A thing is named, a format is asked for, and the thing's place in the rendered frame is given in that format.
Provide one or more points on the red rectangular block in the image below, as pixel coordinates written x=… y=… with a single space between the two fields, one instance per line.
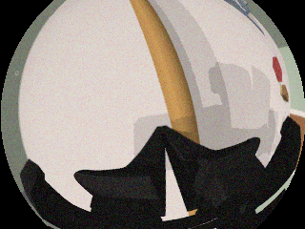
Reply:
x=277 y=69

